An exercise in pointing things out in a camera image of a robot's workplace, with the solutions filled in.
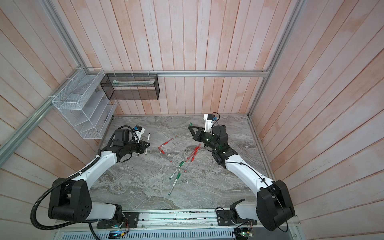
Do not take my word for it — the black corrugated cable left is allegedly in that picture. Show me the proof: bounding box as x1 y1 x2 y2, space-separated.
29 155 101 231

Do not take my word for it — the red gel pen cluster two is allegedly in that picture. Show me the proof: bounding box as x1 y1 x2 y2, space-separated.
186 145 202 164

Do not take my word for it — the aluminium frame rail back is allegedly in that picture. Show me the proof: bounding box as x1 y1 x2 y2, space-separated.
103 70 270 78

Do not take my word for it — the red gel pen cluster one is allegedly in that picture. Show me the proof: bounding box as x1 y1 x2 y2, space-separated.
185 143 201 163

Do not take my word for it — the aluminium frame rail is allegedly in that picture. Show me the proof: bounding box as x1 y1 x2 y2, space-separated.
1 66 83 167
103 70 270 78

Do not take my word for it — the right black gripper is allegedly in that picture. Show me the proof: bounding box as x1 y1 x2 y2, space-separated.
189 125 219 153

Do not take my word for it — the red gel pen top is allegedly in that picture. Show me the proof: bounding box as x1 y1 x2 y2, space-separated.
158 135 177 150

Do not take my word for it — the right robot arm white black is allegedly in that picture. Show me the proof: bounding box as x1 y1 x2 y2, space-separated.
188 125 296 232

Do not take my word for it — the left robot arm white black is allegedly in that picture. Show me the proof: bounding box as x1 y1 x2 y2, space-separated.
48 126 150 227

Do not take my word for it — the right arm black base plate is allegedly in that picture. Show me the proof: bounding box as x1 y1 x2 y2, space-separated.
215 208 258 226

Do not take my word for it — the white wire mesh shelf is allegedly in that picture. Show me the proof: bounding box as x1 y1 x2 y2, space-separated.
52 68 117 140

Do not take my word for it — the green circuit board left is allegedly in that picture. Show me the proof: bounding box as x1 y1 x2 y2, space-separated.
108 231 125 240

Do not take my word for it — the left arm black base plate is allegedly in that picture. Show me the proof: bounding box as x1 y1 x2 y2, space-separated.
97 212 140 229

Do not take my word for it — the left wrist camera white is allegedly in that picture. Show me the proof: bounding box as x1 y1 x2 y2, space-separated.
134 125 145 143

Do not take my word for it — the aluminium mounting rail front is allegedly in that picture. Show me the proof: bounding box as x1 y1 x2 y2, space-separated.
52 208 301 235

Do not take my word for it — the aluminium frame rail left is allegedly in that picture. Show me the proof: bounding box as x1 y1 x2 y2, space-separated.
1 66 83 167

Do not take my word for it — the red gel pen cluster three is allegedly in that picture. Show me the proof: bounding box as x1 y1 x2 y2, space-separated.
184 151 197 172

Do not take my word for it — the black mesh basket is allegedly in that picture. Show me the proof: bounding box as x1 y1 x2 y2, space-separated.
101 73 160 101

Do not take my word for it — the green circuit board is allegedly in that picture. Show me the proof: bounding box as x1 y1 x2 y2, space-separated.
108 231 125 240
234 228 253 240

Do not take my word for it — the green circuit board right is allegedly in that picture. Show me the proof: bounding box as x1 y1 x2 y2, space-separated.
234 228 253 240

